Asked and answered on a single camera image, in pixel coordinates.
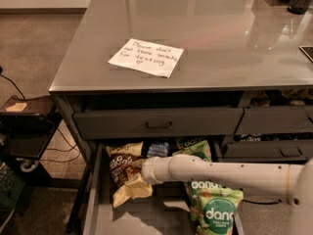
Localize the grey metal cabinet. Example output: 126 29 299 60
50 0 313 235

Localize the black side cart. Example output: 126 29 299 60
0 96 62 186

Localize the green dang bag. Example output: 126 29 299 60
173 137 211 162
197 188 244 235
184 181 222 221

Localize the grey top left drawer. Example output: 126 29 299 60
73 108 243 139

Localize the teal plastic crate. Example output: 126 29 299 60
0 161 25 212

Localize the grey top right drawer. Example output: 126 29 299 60
236 106 313 135

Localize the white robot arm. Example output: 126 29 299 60
132 154 313 235

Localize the green Dang bag middle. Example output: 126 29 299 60
184 181 222 221

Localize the black power cable right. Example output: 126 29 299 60
243 198 285 206

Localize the white handwritten paper note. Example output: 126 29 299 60
109 38 184 78

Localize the open grey middle drawer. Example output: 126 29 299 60
82 143 197 235

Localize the blue snack bag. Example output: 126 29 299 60
147 142 169 158

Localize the green Dang bag front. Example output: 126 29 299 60
197 188 244 235

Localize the brown sea salt chip bag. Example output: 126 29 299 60
106 142 148 208

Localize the black cable left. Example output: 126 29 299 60
0 65 27 102

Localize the green Dang bag rear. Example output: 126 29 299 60
173 137 211 162

